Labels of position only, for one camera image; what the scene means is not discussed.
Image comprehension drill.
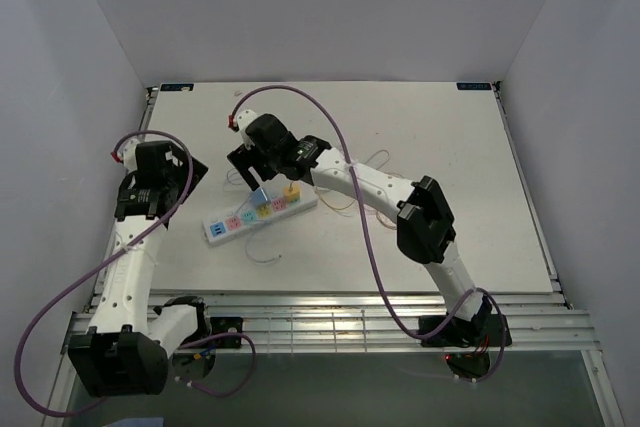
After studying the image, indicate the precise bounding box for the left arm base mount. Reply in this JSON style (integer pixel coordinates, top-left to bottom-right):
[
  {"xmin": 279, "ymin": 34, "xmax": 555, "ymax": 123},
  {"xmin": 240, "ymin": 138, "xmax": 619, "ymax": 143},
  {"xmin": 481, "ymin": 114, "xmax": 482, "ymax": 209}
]
[{"xmin": 149, "ymin": 295, "xmax": 244, "ymax": 357}]

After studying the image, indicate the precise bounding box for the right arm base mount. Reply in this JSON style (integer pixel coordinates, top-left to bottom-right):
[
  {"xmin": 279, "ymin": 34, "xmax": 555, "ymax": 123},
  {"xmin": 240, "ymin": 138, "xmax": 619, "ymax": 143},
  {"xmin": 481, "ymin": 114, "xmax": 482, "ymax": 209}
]
[{"xmin": 421, "ymin": 314, "xmax": 513, "ymax": 348}]

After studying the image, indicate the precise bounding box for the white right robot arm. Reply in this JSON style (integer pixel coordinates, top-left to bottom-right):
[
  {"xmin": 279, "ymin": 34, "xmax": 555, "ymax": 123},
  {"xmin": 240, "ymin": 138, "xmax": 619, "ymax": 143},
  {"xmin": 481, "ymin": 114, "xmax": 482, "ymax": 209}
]
[{"xmin": 228, "ymin": 110, "xmax": 504, "ymax": 344}]

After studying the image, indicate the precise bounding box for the blue label right corner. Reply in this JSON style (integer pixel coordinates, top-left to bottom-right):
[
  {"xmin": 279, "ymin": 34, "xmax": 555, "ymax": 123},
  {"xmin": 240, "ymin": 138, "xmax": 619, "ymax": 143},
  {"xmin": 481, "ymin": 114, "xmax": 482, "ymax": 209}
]
[{"xmin": 456, "ymin": 82, "xmax": 492, "ymax": 91}]

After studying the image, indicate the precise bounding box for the blue label left corner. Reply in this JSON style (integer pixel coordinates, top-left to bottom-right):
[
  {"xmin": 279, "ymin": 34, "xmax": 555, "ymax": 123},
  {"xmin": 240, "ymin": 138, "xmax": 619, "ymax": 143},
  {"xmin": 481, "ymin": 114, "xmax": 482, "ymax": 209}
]
[{"xmin": 160, "ymin": 83, "xmax": 194, "ymax": 92}]

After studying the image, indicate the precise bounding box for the yellow charger plug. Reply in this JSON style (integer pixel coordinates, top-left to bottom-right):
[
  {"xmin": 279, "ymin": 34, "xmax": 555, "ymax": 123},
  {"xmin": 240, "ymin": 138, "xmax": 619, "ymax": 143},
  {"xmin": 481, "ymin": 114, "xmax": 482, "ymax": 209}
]
[{"xmin": 283, "ymin": 183, "xmax": 301, "ymax": 204}]

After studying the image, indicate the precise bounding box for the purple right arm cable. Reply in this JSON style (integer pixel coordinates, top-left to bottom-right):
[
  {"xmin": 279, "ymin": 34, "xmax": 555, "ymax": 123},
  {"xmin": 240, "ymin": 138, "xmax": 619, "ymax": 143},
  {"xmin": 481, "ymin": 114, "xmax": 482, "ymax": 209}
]
[{"xmin": 229, "ymin": 85, "xmax": 506, "ymax": 381}]

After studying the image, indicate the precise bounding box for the white colourful power strip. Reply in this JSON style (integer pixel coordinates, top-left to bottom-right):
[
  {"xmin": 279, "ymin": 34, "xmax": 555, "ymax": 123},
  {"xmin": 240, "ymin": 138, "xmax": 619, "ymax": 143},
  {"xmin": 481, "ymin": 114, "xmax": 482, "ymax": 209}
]
[{"xmin": 202, "ymin": 192, "xmax": 319, "ymax": 247}]

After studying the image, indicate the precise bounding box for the blue label corner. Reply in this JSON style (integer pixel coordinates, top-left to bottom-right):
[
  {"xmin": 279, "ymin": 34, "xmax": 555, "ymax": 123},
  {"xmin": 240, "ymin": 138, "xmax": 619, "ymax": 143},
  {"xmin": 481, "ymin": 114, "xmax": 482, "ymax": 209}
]
[
  {"xmin": 456, "ymin": 82, "xmax": 492, "ymax": 91},
  {"xmin": 160, "ymin": 83, "xmax": 194, "ymax": 92}
]

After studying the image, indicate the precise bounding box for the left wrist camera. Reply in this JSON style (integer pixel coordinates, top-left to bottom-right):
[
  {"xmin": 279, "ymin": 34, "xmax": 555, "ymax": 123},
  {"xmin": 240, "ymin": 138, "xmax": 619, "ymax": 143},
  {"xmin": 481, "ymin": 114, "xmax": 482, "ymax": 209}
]
[{"xmin": 110, "ymin": 137, "xmax": 140, "ymax": 172}]

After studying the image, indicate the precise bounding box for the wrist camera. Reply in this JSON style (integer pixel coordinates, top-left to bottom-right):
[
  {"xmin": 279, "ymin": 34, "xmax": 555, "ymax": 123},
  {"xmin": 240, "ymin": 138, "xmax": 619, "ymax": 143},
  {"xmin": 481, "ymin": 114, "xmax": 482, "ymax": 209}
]
[
  {"xmin": 228, "ymin": 110, "xmax": 258, "ymax": 149},
  {"xmin": 110, "ymin": 137, "xmax": 140, "ymax": 172}
]

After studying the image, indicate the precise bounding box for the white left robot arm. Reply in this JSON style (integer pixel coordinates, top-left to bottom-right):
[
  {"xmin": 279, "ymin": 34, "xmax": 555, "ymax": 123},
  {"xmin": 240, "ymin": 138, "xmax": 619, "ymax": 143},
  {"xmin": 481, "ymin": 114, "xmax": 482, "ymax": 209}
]
[{"xmin": 68, "ymin": 141, "xmax": 212, "ymax": 398}]

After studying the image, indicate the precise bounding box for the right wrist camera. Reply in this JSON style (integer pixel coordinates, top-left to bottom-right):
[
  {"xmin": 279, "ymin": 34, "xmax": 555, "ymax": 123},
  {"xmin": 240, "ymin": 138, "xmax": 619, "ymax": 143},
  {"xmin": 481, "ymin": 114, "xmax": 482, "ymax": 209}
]
[{"xmin": 228, "ymin": 110, "xmax": 258, "ymax": 149}]

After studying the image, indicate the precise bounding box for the light blue charger cable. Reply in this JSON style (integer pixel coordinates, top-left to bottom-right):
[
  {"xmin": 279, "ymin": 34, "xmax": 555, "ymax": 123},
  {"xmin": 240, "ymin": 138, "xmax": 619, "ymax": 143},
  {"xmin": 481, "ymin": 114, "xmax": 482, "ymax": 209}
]
[{"xmin": 222, "ymin": 166, "xmax": 283, "ymax": 266}]

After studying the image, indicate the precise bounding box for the white power strip cord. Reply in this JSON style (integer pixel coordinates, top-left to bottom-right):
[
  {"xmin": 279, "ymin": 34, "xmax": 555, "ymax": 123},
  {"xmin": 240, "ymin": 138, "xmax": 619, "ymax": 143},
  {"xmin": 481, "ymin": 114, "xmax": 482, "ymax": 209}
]
[{"xmin": 354, "ymin": 148, "xmax": 391, "ymax": 173}]

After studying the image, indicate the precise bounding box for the blue charger plug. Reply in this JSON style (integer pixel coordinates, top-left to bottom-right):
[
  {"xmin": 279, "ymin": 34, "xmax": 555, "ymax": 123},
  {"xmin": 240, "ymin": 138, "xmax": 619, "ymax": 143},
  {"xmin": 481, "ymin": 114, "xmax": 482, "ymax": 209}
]
[{"xmin": 249, "ymin": 188, "xmax": 270, "ymax": 208}]

